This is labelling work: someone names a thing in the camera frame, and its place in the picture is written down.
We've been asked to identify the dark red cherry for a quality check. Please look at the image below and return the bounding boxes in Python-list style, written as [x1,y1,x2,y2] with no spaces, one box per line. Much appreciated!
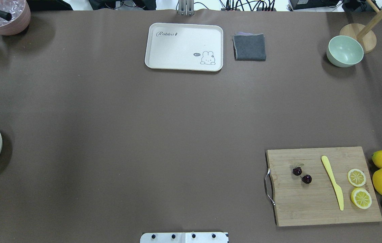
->
[292,163,304,176]
[301,174,312,184]

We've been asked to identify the cream rabbit tray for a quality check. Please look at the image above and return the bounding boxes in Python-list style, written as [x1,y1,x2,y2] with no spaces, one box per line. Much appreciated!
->
[144,23,224,72]

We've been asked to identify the grey folded cloth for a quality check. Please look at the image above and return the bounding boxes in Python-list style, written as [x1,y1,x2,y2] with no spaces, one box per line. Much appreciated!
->
[233,32,267,61]

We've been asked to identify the wooden cutting board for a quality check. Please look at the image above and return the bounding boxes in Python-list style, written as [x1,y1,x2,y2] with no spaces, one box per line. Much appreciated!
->
[265,146,382,226]

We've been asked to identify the yellow plastic knife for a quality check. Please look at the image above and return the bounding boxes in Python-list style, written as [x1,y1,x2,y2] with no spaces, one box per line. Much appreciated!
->
[321,155,344,211]

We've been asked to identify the mint green bowl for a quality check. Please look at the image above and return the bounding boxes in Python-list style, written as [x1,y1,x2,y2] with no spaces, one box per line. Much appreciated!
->
[326,35,364,68]

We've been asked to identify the upper lemon slice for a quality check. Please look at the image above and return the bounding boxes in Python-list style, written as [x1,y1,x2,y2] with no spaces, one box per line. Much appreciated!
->
[347,168,366,187]

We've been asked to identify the lemon slice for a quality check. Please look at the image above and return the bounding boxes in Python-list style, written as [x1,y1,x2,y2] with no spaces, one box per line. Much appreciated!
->
[350,187,373,209]
[347,168,366,187]

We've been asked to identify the lower lemon slice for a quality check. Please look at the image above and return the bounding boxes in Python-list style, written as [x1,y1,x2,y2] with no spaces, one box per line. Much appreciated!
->
[350,187,373,209]

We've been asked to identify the wooden mug tree stand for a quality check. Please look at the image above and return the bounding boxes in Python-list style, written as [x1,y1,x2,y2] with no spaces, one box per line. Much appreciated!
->
[339,0,382,54]

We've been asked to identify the pink ice bowl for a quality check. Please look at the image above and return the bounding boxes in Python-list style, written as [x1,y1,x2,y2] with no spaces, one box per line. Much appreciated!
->
[0,0,31,35]

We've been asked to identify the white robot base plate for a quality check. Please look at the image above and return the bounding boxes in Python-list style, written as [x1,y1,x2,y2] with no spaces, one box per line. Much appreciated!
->
[140,232,229,243]

